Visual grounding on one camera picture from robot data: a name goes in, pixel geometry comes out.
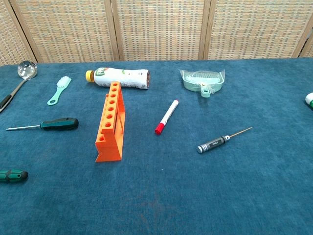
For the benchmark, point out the orange plastic tool rack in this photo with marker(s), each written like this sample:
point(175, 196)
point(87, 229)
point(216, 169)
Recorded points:
point(111, 137)

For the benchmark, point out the mint green plastic brush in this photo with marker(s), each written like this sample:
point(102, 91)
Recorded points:
point(63, 83)

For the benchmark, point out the blue felt table cover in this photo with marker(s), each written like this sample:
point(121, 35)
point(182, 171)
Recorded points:
point(195, 191)

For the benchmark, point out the black metal precision screwdriver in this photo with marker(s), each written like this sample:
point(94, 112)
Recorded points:
point(212, 144)

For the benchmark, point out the steel ladle black grip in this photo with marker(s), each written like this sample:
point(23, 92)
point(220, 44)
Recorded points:
point(27, 69)

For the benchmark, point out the mint dustpan in plastic bag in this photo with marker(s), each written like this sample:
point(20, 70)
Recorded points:
point(201, 80)

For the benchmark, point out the white marker red cap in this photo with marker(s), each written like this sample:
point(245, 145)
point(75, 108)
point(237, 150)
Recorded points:
point(168, 115)

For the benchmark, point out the small white green bottle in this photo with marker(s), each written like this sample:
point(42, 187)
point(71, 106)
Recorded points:
point(310, 100)

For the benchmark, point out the white bottle yellow cap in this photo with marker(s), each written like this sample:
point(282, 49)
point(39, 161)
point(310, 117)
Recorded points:
point(122, 77)

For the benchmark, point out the woven wooden folding screen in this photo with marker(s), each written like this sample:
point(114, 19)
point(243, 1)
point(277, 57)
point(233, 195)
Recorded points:
point(159, 29)

